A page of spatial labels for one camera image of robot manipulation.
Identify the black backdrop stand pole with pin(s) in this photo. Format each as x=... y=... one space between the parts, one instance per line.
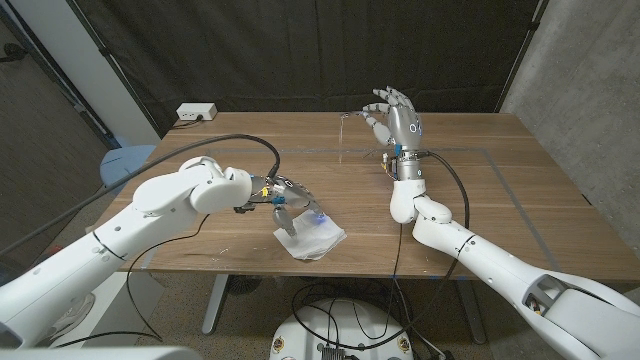
x=525 y=47
x=107 y=55

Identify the white power strip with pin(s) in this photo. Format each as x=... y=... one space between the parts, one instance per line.
x=196 y=111

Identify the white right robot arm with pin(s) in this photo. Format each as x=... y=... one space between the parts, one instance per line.
x=475 y=250

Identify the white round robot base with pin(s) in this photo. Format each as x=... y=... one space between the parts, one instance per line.
x=345 y=330

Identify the clear plastic glasses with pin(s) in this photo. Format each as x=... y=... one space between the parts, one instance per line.
x=341 y=131

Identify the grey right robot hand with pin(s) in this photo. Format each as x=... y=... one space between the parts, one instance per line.
x=405 y=125

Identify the black wall rail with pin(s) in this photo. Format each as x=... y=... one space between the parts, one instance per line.
x=95 y=125

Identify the black round floor fan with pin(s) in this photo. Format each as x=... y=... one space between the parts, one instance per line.
x=242 y=285

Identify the light blue chair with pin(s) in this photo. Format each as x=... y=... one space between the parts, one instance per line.
x=122 y=167

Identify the white tissue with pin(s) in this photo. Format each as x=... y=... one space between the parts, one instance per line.
x=320 y=240

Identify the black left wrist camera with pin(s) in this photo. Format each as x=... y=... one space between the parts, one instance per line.
x=245 y=207

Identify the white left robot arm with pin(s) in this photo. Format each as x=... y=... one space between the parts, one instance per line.
x=100 y=245

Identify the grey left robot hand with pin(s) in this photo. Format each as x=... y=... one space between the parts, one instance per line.
x=292 y=195

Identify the grey sneaker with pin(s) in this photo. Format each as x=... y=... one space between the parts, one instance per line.
x=75 y=315

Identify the black backdrop curtain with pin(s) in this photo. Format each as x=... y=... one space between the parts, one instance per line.
x=320 y=50

